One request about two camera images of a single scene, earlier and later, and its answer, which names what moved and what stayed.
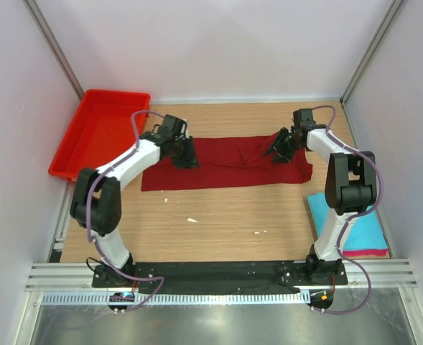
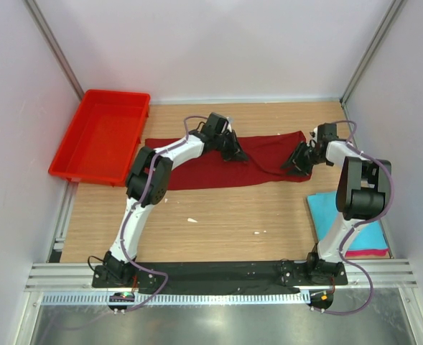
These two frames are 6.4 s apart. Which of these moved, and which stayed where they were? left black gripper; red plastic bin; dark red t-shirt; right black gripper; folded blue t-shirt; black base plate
Moved: left black gripper; right black gripper
Stayed: folded blue t-shirt; red plastic bin; black base plate; dark red t-shirt
